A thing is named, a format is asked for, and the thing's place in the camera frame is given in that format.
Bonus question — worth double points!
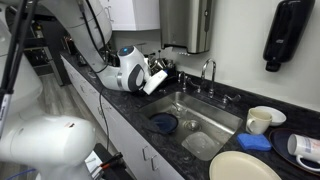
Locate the clear drinking glass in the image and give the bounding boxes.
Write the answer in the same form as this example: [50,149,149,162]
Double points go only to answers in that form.
[171,101,188,119]

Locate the metal sink drain strainer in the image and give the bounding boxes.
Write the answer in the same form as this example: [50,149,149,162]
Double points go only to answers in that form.
[182,119,202,132]

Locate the stainless steel sink basin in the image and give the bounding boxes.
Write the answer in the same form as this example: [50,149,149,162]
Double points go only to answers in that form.
[139,91,244,162]

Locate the black dish rack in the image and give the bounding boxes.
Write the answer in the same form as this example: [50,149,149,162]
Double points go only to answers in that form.
[146,54,178,88]

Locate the small chrome faucet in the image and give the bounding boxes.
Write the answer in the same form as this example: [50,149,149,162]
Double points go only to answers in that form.
[177,71,188,93]

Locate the stainless steel cup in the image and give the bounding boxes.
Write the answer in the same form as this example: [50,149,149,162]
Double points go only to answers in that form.
[148,57,175,72]

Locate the blue ceramic plate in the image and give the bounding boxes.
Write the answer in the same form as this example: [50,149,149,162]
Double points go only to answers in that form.
[148,112,180,135]

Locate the tall chrome gooseneck faucet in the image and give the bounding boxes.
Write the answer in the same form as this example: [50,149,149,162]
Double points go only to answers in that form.
[200,58,217,99]

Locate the white base cabinets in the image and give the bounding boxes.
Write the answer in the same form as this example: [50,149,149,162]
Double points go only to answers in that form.
[60,55,185,180]

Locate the clear plastic container lid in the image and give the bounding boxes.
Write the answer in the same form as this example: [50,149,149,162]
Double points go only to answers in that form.
[181,131,222,162]

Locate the chrome side sprayer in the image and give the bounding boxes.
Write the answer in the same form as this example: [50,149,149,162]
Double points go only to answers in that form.
[222,93,242,105]

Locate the stainless paper towel dispenser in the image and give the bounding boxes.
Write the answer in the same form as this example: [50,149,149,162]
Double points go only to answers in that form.
[158,0,214,55]

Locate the black orange tipped tool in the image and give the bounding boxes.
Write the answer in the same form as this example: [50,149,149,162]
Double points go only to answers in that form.
[98,152,124,169]

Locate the black equipment box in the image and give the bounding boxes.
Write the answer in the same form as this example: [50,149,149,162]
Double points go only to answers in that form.
[81,143,134,180]

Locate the cream ceramic mug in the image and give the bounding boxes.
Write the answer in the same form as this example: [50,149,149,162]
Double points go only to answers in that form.
[245,107,273,136]

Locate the blue sponge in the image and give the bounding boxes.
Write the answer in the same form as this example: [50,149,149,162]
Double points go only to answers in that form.
[236,132,273,152]

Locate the cream dinner plate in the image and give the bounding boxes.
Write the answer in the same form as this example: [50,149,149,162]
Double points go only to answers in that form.
[208,150,283,180]

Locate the white bowl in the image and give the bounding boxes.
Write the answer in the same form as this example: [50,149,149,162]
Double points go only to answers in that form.
[253,105,287,127]

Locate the dark metal shelf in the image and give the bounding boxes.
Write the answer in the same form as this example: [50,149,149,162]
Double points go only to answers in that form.
[23,13,64,78]

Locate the dark blue plate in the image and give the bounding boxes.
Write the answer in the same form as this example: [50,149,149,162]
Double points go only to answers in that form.
[268,128,320,177]

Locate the black soap dispenser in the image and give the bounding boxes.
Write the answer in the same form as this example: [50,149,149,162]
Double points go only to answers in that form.
[262,0,316,73]

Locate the white printed mug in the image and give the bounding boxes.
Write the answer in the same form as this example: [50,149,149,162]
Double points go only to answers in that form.
[287,133,320,173]

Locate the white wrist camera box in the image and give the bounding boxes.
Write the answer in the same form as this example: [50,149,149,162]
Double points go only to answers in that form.
[142,69,169,96]

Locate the chrome faucet lever handle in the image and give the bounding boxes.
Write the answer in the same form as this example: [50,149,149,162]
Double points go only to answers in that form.
[187,77,202,94]

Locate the thin black hanging cable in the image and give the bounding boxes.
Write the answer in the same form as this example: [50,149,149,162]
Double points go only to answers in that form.
[98,87,111,152]

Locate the white wall cabinet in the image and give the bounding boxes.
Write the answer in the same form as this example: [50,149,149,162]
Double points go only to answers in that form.
[98,0,161,32]

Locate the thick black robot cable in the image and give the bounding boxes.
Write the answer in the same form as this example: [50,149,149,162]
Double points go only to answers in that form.
[0,0,38,98]

